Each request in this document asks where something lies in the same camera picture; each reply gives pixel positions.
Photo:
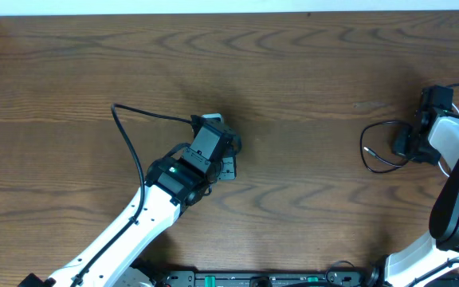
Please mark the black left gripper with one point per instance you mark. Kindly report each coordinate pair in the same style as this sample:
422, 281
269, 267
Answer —
227, 168

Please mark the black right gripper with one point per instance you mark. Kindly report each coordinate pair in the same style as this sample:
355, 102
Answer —
403, 142

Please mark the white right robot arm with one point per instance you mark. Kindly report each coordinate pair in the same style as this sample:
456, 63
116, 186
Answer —
431, 260

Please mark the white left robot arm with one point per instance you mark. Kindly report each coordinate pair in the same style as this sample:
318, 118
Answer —
180, 179

